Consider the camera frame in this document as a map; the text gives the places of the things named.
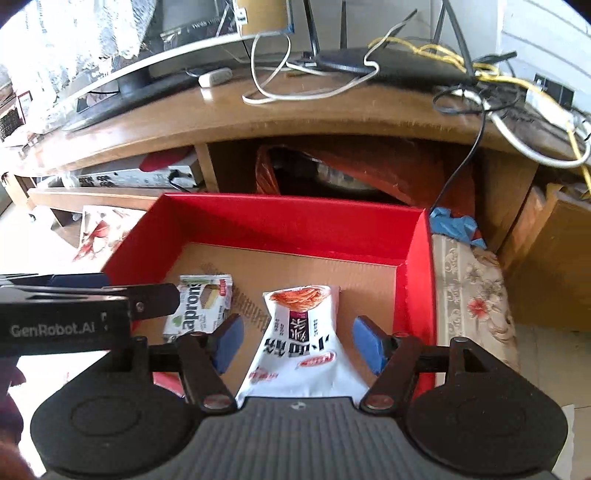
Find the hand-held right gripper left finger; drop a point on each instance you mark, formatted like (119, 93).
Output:
(229, 342)

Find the person's left forearm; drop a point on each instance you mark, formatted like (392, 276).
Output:
(11, 424)

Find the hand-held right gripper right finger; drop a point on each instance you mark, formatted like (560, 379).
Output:
(368, 344)

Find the white slatted panel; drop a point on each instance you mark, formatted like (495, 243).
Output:
(545, 32)

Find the white power strip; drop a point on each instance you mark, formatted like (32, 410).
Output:
(551, 108)

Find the white adapter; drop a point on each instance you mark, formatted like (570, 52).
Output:
(214, 77)

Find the blue cloth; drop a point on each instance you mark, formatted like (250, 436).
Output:
(455, 226)

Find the black monitor stand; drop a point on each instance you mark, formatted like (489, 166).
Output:
(184, 27)

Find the white lace cloth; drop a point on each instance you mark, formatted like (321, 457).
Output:
(60, 50)

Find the silver set-top box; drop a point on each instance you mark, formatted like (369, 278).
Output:
(138, 176)

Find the green white wafer packet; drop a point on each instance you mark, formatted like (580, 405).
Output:
(196, 307)

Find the red plastic bag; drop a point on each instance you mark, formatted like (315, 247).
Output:
(392, 170)

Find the red cardboard box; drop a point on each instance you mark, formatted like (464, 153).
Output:
(295, 230)

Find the black power adapter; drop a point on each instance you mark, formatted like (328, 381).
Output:
(554, 88)

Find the wooden TV cabinet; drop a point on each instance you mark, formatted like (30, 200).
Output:
(323, 120)

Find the red flat object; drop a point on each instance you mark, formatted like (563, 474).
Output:
(166, 160)

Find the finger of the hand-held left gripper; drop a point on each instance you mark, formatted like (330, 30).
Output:
(152, 301)
(78, 280)

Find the black router with antennas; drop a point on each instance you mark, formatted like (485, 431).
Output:
(397, 62)

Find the white noodle snack packet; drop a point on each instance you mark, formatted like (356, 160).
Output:
(300, 350)

